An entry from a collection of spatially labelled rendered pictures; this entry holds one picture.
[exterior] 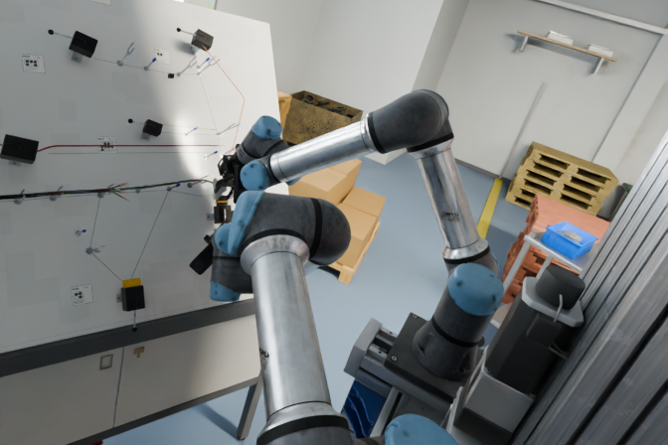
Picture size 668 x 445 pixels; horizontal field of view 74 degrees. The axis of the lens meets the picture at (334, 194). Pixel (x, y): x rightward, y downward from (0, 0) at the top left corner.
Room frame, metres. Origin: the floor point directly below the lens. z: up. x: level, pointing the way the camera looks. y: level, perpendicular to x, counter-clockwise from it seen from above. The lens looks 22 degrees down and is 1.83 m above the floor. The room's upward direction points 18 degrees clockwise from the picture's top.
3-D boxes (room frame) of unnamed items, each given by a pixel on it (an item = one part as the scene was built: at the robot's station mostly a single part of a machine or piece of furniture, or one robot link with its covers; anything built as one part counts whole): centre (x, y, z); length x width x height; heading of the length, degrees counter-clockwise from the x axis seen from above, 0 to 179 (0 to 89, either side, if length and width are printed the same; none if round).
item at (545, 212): (3.47, -2.21, 0.41); 1.14 x 0.82 x 0.81; 71
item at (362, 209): (3.40, -0.07, 0.32); 1.08 x 0.77 x 0.64; 164
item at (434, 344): (0.86, -0.36, 1.21); 0.15 x 0.15 x 0.10
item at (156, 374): (1.17, 0.27, 0.60); 0.55 x 0.03 x 0.39; 135
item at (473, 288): (0.87, -0.36, 1.33); 0.13 x 0.12 x 0.14; 165
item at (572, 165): (6.44, -3.09, 0.42); 1.20 x 0.81 x 0.83; 72
